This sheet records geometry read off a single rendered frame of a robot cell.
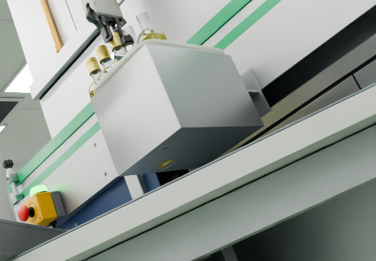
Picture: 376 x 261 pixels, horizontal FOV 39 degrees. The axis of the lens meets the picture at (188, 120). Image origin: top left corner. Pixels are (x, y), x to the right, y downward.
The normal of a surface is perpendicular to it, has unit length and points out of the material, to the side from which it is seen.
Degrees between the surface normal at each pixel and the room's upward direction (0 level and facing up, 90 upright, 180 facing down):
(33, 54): 90
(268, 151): 90
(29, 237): 90
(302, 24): 90
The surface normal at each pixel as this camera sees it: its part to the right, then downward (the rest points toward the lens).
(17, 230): 0.88, -0.44
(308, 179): -0.29, -0.23
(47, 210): 0.64, -0.50
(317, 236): -0.68, 0.00
